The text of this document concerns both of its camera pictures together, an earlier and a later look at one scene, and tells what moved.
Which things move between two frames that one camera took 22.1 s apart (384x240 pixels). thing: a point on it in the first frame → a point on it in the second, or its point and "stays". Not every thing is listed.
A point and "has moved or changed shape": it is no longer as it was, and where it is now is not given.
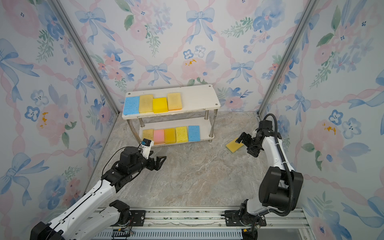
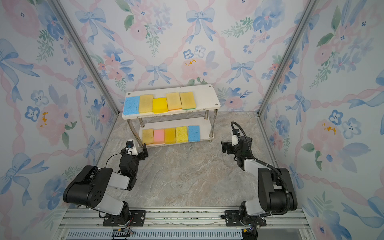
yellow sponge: (146, 104) stays
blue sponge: (194, 133) stays
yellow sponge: (181, 134) stays
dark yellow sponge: (233, 146) has moved or changed shape
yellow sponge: (174, 101) stays
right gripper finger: (239, 139) → (227, 146)
